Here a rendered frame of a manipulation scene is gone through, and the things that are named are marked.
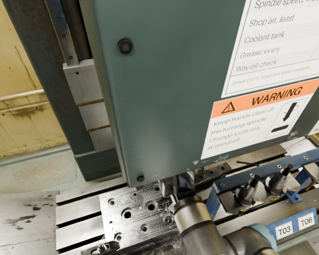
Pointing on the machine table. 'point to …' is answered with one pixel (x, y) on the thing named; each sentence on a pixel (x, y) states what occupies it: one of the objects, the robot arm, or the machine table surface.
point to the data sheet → (278, 44)
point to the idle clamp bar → (202, 177)
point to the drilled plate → (160, 229)
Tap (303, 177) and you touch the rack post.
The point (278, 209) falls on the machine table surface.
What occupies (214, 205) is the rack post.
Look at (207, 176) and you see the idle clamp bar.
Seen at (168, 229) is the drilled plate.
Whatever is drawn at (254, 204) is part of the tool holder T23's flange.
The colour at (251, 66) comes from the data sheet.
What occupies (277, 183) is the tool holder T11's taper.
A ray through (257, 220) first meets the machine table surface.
